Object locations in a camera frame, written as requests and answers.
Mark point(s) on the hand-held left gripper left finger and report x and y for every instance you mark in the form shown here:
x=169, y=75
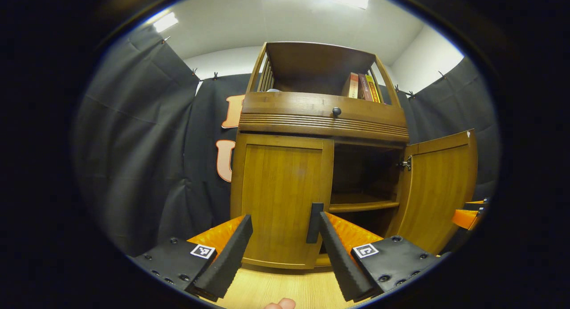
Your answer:
x=231, y=260

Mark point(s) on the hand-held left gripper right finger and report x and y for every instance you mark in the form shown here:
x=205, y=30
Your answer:
x=338, y=260

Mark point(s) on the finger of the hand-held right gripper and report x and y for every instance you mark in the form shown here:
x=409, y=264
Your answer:
x=463, y=217

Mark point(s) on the wooden cabinet door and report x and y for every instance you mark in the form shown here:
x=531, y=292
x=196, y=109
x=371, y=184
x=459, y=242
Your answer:
x=280, y=189
x=438, y=189

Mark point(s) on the wooden double-door shoe cabinet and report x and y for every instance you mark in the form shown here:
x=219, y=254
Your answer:
x=311, y=68

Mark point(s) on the metal door hinge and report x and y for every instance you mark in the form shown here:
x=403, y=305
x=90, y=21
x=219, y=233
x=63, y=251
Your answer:
x=406, y=163

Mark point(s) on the wooden inner shelf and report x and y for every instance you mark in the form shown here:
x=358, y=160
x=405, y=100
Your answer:
x=363, y=204

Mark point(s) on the black round drawer knob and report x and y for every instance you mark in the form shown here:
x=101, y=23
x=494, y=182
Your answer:
x=336, y=111

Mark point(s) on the wooden ribbed drawer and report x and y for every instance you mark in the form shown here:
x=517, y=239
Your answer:
x=303, y=115

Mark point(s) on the black backdrop cloth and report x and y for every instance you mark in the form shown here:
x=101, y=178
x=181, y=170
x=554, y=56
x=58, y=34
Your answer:
x=133, y=144

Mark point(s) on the yellow book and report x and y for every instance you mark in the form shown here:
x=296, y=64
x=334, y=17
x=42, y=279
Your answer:
x=373, y=90

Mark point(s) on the dark red book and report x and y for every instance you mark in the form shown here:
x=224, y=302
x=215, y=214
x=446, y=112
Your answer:
x=364, y=87

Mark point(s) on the small ceiling light panel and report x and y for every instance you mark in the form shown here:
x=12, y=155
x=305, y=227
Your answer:
x=165, y=22

